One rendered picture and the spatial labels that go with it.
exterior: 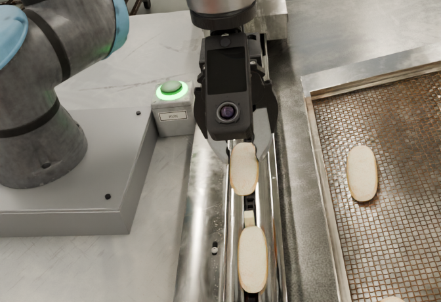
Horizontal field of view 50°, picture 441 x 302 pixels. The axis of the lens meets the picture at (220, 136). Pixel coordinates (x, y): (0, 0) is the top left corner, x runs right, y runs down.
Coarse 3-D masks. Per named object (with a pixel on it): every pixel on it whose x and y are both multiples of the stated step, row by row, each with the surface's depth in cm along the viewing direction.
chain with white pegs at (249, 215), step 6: (252, 138) 78; (246, 198) 68; (252, 198) 68; (246, 204) 67; (252, 204) 67; (246, 210) 66; (252, 210) 66; (246, 216) 62; (252, 216) 61; (246, 222) 62; (252, 222) 62; (246, 294) 56; (246, 300) 55; (252, 300) 55
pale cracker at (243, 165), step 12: (240, 144) 64; (252, 144) 64; (240, 156) 62; (252, 156) 62; (240, 168) 60; (252, 168) 60; (240, 180) 58; (252, 180) 58; (240, 192) 57; (252, 192) 58
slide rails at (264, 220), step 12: (264, 168) 71; (264, 180) 69; (264, 192) 67; (228, 204) 66; (240, 204) 66; (264, 204) 65; (228, 216) 65; (240, 216) 64; (264, 216) 64; (228, 228) 63; (240, 228) 63; (264, 228) 62; (228, 240) 61; (228, 252) 60; (228, 264) 59; (228, 276) 57; (228, 288) 56; (240, 288) 56; (264, 288) 55; (228, 300) 55; (240, 300) 54; (264, 300) 54; (276, 300) 54
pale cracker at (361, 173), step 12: (348, 156) 63; (360, 156) 62; (372, 156) 62; (348, 168) 61; (360, 168) 60; (372, 168) 60; (348, 180) 60; (360, 180) 59; (372, 180) 58; (360, 192) 58; (372, 192) 57
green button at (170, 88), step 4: (164, 84) 83; (168, 84) 83; (172, 84) 83; (176, 84) 82; (180, 84) 82; (160, 88) 83; (164, 88) 82; (168, 88) 82; (172, 88) 82; (176, 88) 82; (180, 88) 82; (164, 92) 81; (168, 92) 81; (172, 92) 81; (176, 92) 81
